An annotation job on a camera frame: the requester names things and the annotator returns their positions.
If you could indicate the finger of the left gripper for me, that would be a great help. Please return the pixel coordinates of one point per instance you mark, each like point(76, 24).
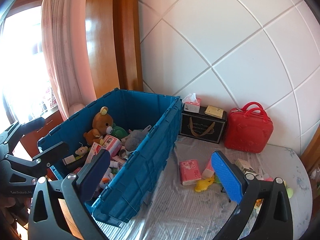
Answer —
point(39, 165)
point(12, 135)

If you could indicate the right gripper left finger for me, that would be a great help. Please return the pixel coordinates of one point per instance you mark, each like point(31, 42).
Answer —
point(47, 221)

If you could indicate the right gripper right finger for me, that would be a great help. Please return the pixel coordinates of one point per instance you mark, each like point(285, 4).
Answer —
point(274, 220)

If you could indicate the foot patch box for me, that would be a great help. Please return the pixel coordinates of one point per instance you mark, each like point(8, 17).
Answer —
point(93, 152)

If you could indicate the white goose plush keychain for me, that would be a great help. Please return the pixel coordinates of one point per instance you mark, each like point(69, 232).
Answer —
point(108, 177)

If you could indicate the pink tissue pack front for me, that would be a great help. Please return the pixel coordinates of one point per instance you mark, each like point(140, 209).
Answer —
point(112, 145)

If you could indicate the pink tissue pack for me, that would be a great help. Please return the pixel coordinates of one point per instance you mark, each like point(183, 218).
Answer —
point(112, 145)
point(208, 171)
point(189, 172)

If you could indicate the green round plush toy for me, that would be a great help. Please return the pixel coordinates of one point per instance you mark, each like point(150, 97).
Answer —
point(289, 191)

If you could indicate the small white carton box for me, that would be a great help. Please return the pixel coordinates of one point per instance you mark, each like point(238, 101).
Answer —
point(245, 167)

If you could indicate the green plush crocodile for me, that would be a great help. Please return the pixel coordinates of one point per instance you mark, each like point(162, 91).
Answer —
point(216, 179)

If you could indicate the brown teddy bear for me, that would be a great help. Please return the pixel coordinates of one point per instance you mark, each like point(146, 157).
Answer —
point(102, 125)

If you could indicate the yellow duck clip toy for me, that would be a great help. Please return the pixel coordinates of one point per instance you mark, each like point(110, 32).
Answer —
point(203, 184)

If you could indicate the pink tissue pack upright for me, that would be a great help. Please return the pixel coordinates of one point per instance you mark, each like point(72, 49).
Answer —
point(208, 171)

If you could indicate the blue plastic storage crate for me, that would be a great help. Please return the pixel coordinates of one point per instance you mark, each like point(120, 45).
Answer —
point(122, 198)

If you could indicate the red bear suitcase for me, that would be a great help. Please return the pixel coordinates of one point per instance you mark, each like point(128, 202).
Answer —
point(248, 128)

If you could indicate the grey plush toy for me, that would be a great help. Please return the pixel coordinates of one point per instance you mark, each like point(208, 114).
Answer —
point(135, 137)

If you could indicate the pink tissue pack far left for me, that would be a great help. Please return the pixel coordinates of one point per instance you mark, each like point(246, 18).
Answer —
point(189, 172)

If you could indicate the pink curtain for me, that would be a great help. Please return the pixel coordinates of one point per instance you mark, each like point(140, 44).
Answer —
point(65, 52)

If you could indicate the tan card box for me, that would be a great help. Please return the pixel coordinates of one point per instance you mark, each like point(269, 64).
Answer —
point(214, 111)

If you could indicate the pink tissue box on top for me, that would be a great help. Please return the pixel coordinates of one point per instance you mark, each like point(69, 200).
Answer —
point(191, 103)

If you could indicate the black gift box gold handle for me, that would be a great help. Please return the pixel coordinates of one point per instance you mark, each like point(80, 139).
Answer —
point(203, 127)

